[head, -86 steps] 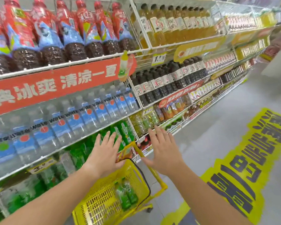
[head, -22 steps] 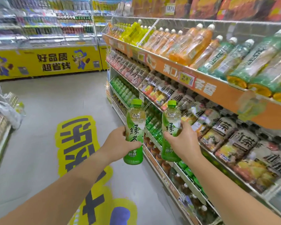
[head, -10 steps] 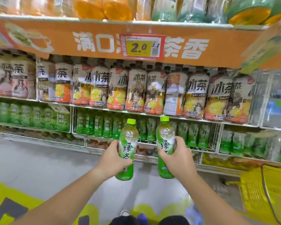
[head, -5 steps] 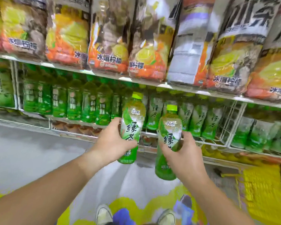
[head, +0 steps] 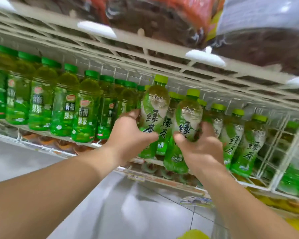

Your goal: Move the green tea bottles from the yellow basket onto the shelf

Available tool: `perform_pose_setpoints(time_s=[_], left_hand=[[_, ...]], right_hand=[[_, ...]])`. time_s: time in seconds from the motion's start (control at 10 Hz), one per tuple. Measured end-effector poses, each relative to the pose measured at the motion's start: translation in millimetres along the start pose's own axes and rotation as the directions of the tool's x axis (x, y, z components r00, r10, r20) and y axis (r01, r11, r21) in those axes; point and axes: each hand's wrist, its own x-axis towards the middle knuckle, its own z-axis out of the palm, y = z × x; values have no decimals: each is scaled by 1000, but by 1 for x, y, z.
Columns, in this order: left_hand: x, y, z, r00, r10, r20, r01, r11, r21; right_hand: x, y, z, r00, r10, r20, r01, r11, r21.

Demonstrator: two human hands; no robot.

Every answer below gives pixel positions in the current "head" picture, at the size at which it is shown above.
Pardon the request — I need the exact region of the person's right hand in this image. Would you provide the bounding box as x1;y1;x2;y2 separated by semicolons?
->
173;121;228;178

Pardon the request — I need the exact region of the person's left hand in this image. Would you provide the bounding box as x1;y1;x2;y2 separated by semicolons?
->
107;109;160;165

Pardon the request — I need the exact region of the light green tea drink bottle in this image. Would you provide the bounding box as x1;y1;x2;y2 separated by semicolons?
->
163;88;204;175
138;74;170;159

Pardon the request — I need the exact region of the person's right forearm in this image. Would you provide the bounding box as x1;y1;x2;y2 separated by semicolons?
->
195;168;299;239

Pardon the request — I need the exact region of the person's left forearm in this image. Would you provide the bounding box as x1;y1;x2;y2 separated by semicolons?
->
0;144;126;239

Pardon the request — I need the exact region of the shelf edge price label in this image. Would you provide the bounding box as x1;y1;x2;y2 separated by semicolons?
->
127;173;146;182

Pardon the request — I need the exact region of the clear plastic label holder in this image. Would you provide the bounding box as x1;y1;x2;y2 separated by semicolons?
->
179;195;213;209

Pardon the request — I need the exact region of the row of light-green-capped bottles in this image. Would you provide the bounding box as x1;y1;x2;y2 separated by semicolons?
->
156;91;268;178

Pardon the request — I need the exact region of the row of brown drink bottles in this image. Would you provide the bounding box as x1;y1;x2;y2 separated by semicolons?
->
19;130;104;155

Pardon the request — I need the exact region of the row of dark-green-capped bottles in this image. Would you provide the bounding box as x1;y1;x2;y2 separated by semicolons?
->
0;44;145;144

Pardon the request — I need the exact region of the yellow-green round object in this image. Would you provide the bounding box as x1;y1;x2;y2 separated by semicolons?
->
177;229;211;239

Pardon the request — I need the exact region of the group of green bottles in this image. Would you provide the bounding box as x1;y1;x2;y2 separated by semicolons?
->
277;121;299;200

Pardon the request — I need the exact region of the red and brown snack bag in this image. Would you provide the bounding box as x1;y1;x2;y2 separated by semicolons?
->
85;0;226;49

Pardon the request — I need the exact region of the row of yellow packets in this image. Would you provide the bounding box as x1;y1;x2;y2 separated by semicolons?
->
249;187;299;237

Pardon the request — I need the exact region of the clear bag of brown goods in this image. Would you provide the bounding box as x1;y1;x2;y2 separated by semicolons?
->
206;0;299;77

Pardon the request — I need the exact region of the white wire shelf rack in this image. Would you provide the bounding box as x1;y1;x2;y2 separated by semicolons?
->
0;2;299;205

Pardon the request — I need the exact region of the white wire shelf divider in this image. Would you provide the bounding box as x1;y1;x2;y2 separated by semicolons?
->
254;114;299;191

